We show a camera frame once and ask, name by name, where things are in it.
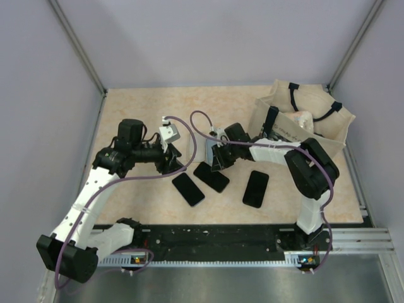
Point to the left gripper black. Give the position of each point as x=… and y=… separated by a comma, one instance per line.
x=172, y=164

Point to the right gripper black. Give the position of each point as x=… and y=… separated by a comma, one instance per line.
x=219, y=161

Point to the bare black phone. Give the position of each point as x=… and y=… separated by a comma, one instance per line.
x=188, y=189
x=215, y=180

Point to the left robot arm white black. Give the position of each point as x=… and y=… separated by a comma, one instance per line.
x=71, y=250

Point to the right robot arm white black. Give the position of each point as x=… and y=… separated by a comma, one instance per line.
x=312, y=170

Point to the beige canvas tote bag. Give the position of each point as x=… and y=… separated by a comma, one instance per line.
x=331, y=118

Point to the pink white item in bag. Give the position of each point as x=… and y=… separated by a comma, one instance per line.
x=302, y=118

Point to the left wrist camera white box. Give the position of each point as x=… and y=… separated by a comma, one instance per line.
x=168, y=133

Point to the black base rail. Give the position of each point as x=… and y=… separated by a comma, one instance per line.
x=245, y=242

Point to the white slotted cable duct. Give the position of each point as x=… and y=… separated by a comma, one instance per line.
x=132, y=260

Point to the right aluminium frame post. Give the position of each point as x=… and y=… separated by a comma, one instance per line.
x=370, y=18

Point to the aluminium frame post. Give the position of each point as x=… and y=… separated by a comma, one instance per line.
x=77, y=45
x=370, y=18

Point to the left aluminium frame post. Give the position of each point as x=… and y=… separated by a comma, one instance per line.
x=77, y=45

